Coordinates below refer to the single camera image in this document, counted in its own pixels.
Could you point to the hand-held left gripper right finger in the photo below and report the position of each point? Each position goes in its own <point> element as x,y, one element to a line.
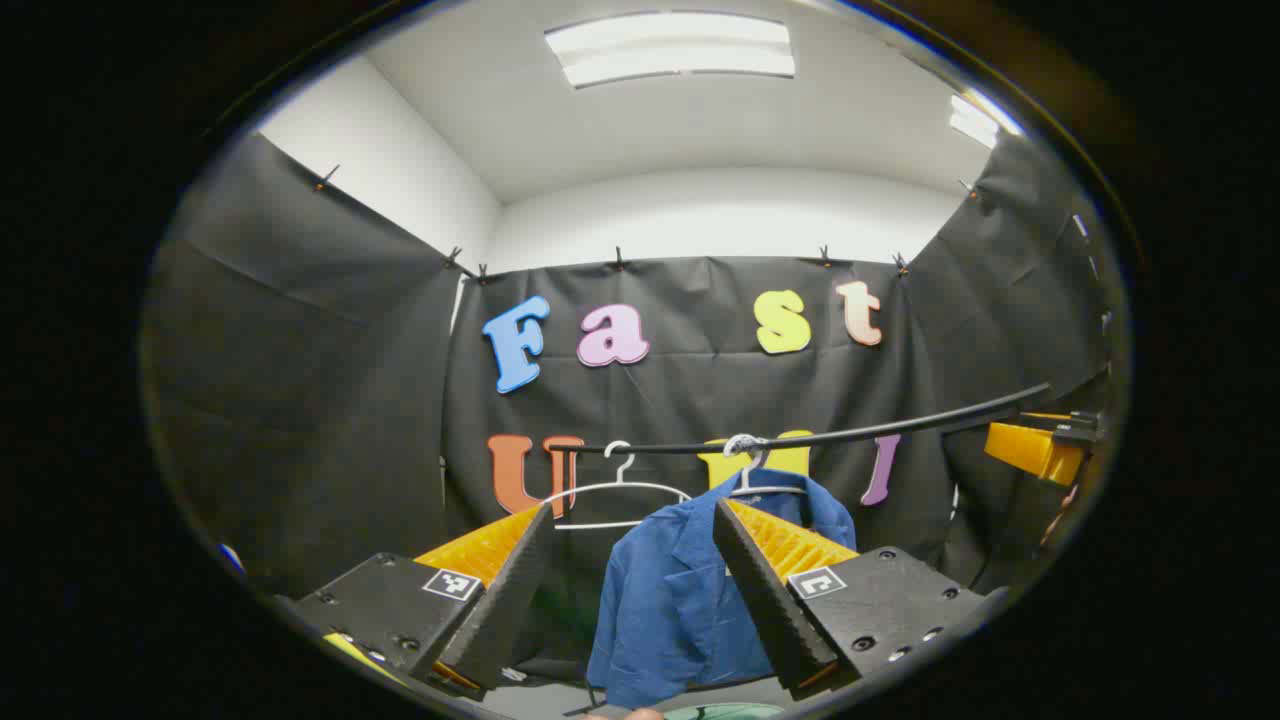
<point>765,600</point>

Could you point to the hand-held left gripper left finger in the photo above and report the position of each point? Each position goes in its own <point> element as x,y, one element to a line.
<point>500,610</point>

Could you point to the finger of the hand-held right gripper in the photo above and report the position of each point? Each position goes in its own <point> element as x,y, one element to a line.
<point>1030,450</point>

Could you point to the white plastic hanger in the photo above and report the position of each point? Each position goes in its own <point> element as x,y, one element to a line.
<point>768,490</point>
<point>625,486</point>

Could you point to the small ceiling light panel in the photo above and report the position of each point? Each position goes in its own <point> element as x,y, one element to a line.
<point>978,122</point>

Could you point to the large ceiling light panel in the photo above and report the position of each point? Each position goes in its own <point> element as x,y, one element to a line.
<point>670,48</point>

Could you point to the black clothes rail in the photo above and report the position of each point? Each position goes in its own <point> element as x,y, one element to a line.
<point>880,432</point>

